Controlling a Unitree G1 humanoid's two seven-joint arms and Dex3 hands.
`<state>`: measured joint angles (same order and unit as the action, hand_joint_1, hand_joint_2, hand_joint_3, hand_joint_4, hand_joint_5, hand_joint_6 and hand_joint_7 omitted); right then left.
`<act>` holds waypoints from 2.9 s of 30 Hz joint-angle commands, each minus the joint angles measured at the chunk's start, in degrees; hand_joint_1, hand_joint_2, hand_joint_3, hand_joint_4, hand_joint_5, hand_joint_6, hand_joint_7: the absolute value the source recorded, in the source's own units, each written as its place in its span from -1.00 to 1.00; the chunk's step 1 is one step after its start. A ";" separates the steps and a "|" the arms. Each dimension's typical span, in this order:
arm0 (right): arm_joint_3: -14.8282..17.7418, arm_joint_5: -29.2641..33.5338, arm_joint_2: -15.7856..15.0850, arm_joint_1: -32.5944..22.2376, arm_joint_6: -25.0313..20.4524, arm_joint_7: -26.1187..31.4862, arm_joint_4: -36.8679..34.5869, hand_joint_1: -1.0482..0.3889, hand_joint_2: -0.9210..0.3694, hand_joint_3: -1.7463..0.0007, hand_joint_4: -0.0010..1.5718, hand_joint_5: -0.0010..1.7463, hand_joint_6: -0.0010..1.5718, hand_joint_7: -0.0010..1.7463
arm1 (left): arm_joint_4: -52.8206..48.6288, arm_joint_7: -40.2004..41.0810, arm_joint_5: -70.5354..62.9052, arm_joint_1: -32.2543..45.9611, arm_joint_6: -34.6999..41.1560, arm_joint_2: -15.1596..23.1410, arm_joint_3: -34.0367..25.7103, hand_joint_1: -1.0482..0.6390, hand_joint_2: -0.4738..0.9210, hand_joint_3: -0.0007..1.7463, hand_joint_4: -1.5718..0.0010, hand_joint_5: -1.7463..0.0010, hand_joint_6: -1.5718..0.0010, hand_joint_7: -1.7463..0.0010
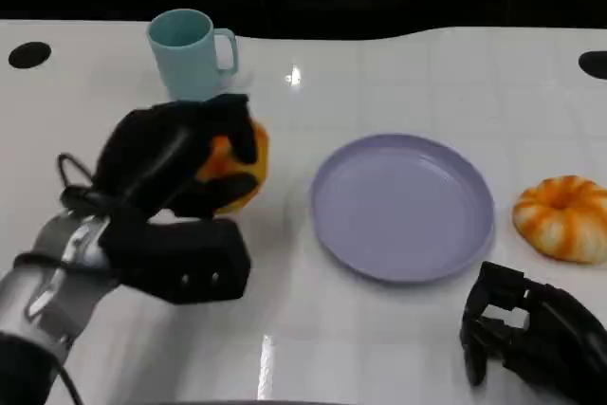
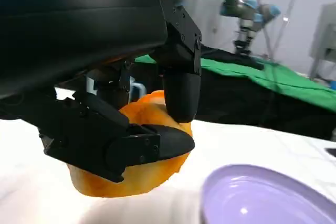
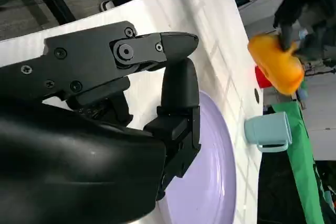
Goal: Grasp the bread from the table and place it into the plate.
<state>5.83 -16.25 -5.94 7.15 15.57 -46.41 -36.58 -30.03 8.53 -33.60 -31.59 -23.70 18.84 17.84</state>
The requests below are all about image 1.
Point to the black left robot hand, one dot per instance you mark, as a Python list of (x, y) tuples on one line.
[(142, 153)]

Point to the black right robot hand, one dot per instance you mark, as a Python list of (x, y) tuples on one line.
[(555, 343)]

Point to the pale green mug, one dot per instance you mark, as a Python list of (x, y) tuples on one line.
[(185, 59)]

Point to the orange and white bread roll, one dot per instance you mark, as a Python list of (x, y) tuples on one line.
[(262, 149), (562, 229)]

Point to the lilac plate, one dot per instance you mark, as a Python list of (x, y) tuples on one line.
[(400, 208)]

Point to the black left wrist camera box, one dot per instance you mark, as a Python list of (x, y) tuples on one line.
[(189, 258)]

